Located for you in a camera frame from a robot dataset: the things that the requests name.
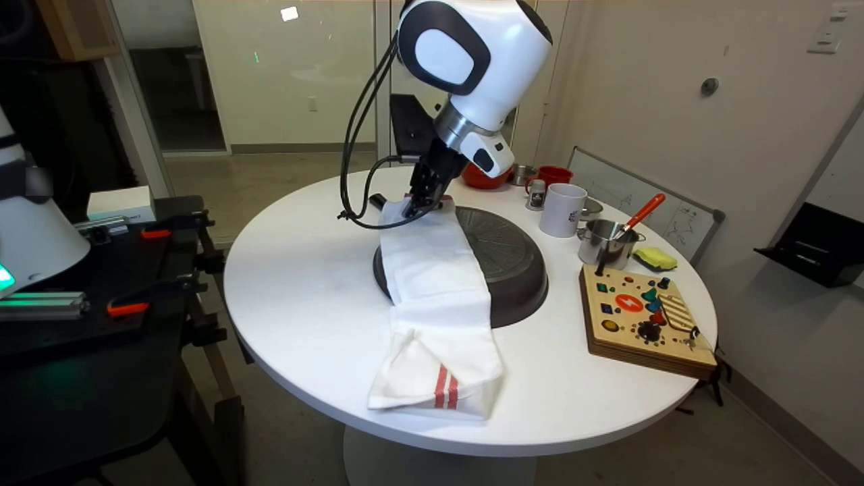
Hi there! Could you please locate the white box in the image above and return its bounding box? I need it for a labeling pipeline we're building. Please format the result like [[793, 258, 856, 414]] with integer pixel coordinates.
[[84, 185, 159, 227]]

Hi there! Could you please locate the steel pot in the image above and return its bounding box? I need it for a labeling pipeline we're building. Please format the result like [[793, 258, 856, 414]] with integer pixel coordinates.
[[575, 215, 643, 273]]

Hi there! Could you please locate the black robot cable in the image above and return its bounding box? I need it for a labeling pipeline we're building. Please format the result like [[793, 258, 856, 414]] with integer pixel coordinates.
[[334, 35, 454, 233]]

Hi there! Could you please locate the black wall tray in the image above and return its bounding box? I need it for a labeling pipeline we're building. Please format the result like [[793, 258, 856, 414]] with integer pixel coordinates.
[[753, 201, 864, 293]]

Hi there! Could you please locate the red bowl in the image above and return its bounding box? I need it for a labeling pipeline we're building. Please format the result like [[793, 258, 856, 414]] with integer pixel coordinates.
[[459, 161, 517, 192]]

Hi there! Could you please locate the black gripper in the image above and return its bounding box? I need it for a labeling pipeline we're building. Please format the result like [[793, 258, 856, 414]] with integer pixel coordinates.
[[405, 144, 469, 221]]

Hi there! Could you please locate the black clamp with orange tip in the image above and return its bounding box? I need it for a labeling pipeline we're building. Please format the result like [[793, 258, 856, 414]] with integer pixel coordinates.
[[101, 270, 211, 324], [76, 215, 216, 248]]

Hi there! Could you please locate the white mug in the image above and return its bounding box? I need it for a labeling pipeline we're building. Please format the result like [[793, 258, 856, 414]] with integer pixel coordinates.
[[537, 182, 594, 242]]

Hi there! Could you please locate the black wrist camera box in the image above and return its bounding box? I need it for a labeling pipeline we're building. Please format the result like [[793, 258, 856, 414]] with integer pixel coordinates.
[[388, 93, 438, 162]]

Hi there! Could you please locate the aluminium rail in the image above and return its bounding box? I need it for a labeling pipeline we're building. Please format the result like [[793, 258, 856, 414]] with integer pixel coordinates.
[[0, 287, 89, 324]]

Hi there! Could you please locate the black perforated cart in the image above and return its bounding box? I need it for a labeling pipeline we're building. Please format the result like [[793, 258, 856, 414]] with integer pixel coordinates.
[[0, 192, 251, 486]]

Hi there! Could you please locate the small metal cup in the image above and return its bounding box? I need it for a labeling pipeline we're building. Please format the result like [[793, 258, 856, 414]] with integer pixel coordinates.
[[517, 162, 550, 212]]

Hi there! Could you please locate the white light switch plate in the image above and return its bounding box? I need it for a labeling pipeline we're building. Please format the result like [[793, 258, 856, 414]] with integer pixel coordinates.
[[803, 13, 849, 58]]

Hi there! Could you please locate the whiteboard with drawings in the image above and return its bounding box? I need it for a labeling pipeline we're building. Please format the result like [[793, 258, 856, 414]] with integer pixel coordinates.
[[564, 147, 728, 267]]

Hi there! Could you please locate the white towel with red stripes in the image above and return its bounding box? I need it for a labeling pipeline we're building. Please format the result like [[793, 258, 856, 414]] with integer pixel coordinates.
[[363, 201, 506, 424]]

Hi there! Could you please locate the orange handled utensil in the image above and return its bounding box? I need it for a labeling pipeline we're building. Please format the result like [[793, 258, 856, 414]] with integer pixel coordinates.
[[618, 190, 670, 242]]

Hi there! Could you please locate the black frying pan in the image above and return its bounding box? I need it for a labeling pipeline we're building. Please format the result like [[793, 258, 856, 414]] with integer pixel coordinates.
[[370, 204, 550, 332]]

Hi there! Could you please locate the wooden busy board toy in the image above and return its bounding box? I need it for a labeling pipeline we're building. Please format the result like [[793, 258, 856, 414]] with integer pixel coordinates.
[[577, 263, 721, 382]]

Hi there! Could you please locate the yellow green sponge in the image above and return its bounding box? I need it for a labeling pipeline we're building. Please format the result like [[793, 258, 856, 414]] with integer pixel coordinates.
[[632, 243, 681, 273]]

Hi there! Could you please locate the wooden shelf box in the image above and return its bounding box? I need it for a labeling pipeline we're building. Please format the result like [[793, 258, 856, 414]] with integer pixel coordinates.
[[35, 0, 123, 66]]

